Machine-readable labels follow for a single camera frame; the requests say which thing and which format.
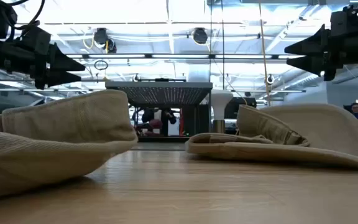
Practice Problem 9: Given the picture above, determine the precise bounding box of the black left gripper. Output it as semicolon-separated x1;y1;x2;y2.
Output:
0;40;86;90

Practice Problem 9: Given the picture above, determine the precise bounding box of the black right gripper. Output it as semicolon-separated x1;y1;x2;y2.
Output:
284;25;358;82

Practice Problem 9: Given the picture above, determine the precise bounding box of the beige fabric cap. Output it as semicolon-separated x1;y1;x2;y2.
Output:
0;89;139;200
185;103;358;171

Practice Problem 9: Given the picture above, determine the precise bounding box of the black box machine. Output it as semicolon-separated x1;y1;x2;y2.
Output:
224;96;257;119

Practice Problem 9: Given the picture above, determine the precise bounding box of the white lamp brass base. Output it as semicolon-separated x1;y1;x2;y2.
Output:
210;89;234;134

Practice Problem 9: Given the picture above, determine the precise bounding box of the grey perforated metal stand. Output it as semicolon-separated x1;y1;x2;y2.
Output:
104;81;213;151

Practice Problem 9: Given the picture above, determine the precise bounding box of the pink red cloth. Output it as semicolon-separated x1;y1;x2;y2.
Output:
135;119;164;137

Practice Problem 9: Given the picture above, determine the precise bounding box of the black hanging cable ring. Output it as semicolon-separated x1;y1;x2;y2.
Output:
93;59;109;71

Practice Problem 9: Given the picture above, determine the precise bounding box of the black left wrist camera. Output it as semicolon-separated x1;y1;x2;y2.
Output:
19;26;52;57

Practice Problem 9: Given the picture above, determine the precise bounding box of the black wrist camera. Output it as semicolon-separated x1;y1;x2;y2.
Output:
330;6;358;32
19;26;52;57

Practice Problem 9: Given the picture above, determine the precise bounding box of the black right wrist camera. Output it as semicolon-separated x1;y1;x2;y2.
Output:
330;6;358;32

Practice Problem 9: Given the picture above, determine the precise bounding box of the yellow hanging cord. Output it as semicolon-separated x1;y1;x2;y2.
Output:
257;0;272;106

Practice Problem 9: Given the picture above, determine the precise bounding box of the black ceiling cable reel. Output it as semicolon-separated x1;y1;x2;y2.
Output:
93;27;109;45
192;27;209;45

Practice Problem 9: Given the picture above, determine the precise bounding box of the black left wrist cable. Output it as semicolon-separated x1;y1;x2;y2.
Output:
0;0;47;41

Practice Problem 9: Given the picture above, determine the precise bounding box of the thin black hanging cable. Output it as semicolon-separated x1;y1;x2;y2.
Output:
209;0;213;83

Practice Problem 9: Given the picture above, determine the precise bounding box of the black aluminium table frame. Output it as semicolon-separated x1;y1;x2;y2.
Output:
137;136;188;144

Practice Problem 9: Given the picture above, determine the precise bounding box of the red post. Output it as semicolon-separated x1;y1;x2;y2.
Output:
179;108;185;137

